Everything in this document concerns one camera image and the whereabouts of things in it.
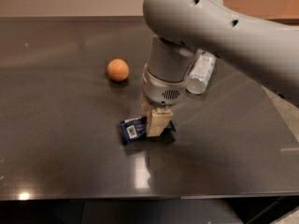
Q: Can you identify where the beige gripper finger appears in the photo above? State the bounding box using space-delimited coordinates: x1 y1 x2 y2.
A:
146 107 173 137
141 96 150 117

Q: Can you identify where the blue rxbar wrapper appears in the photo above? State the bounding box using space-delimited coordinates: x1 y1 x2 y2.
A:
120 116 177 146

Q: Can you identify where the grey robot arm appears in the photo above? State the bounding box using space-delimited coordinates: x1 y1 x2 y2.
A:
143 0 299 107

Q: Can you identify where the orange ball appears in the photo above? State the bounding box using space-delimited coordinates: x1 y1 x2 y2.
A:
107 59 129 82

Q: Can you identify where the clear plastic water bottle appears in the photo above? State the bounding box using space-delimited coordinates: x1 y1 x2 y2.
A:
187 49 216 95

